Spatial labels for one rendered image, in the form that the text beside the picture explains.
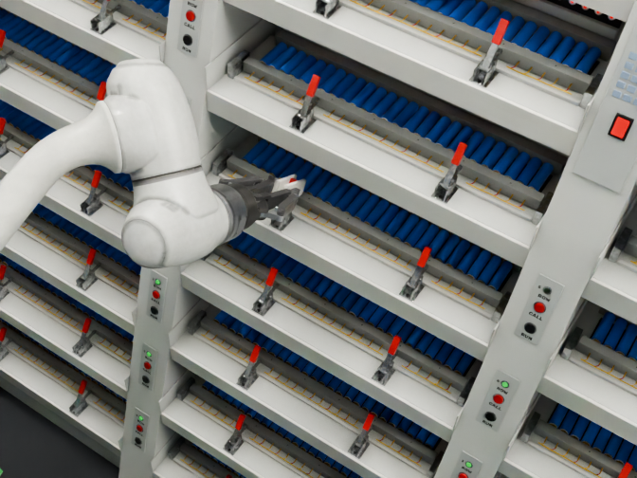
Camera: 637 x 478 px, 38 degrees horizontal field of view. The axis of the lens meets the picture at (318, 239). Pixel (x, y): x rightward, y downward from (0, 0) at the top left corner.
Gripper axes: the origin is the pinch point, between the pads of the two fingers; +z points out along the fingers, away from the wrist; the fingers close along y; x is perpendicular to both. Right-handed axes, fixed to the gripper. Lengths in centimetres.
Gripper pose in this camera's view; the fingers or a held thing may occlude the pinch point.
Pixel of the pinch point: (288, 187)
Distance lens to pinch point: 158.8
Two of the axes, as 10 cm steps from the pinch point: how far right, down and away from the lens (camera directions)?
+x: 3.1, -8.7, -3.9
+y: 8.4, 4.4, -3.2
